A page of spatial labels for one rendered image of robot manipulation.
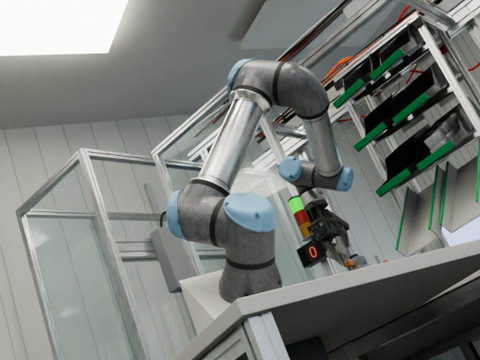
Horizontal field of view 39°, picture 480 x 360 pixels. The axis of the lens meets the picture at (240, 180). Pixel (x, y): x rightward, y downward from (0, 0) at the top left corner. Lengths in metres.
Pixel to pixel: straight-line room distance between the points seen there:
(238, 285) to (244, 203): 0.19
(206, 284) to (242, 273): 0.14
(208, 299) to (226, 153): 0.35
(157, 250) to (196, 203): 1.56
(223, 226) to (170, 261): 1.55
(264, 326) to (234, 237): 0.45
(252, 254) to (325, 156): 0.50
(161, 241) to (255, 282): 1.59
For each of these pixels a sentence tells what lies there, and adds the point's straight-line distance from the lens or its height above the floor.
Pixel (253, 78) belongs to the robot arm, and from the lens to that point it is 1.78.
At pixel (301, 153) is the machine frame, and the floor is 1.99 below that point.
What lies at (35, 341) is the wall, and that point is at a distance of 4.71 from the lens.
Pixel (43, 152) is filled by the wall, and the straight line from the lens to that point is 5.33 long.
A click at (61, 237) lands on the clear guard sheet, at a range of 2.95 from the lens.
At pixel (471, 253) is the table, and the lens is 1.43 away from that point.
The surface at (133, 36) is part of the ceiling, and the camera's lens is 4.82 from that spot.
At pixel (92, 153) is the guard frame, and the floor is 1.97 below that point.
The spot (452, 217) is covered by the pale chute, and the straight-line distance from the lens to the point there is 2.00.
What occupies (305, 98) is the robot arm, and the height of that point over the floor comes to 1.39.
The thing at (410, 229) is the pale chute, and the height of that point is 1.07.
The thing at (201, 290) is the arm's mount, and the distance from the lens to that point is 1.66.
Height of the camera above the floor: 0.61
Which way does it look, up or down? 22 degrees up
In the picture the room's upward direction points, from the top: 22 degrees counter-clockwise
